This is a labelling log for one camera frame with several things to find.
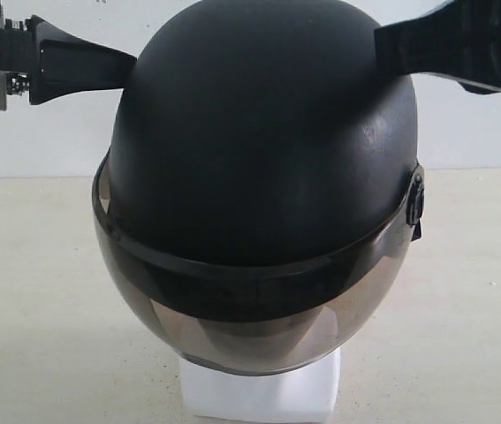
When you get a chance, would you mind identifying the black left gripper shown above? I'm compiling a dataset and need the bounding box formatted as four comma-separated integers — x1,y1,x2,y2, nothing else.
0,3,137,111

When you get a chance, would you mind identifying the black helmet with tinted visor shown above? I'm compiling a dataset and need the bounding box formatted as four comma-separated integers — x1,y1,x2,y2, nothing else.
93,1,423,376

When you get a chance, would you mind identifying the white mannequin head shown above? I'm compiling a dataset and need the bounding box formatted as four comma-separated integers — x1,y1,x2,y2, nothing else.
178,349,341,423

